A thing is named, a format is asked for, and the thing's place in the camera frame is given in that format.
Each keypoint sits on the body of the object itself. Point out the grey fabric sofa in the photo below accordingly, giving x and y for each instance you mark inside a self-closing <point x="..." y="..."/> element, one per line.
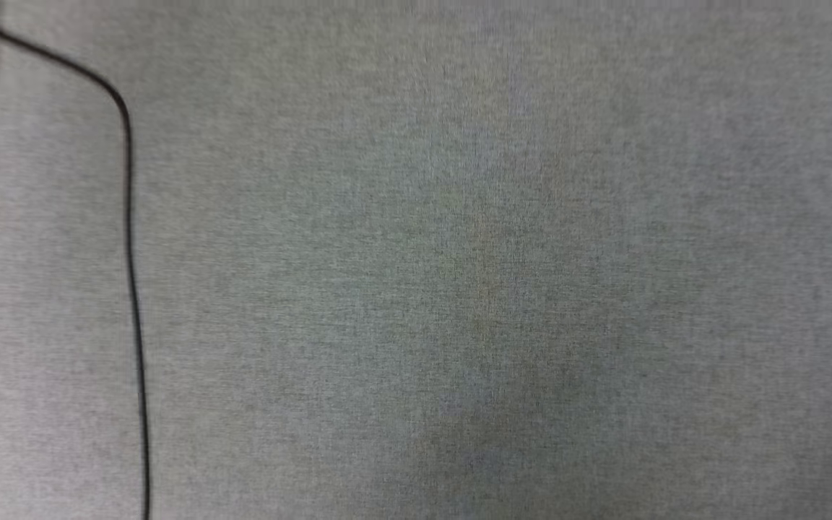
<point x="459" y="274"/>

